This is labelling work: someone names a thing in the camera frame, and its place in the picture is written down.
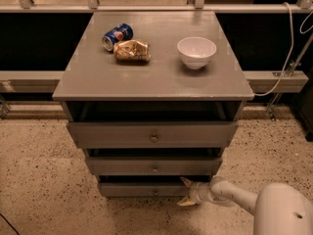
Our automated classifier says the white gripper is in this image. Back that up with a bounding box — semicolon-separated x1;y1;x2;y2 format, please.
177;176;211;207

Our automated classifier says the grey bottom drawer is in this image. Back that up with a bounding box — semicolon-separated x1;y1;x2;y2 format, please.
98;181;188;197

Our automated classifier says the grey drawer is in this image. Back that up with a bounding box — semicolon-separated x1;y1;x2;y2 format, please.
86;157;222;175
98;181;188;197
67;121;238;149

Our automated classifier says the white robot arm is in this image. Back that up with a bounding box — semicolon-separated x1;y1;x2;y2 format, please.
178;176;313;235

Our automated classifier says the grey middle drawer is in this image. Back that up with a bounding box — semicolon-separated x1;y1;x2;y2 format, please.
86;157;222;175

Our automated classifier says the grey wooden drawer cabinet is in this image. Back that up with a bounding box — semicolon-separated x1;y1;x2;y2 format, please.
53;11;253;184

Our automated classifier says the grey top drawer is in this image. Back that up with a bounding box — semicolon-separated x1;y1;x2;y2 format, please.
67;121;238;149

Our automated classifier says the white ceramic bowl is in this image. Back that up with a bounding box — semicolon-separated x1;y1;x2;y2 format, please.
177;37;217;70

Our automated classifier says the crushed gold can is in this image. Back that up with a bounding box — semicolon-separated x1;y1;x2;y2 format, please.
113;40;151;62

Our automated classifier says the blue pepsi can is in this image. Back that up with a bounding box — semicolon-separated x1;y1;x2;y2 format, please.
102;23;133;52

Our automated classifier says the black cable on floor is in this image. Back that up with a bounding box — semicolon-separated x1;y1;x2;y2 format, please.
0;212;21;235

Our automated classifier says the metal railing frame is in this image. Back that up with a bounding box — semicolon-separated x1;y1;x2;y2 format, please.
0;0;313;120

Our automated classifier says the white cable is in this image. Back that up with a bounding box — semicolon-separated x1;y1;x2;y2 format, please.
253;1;313;98

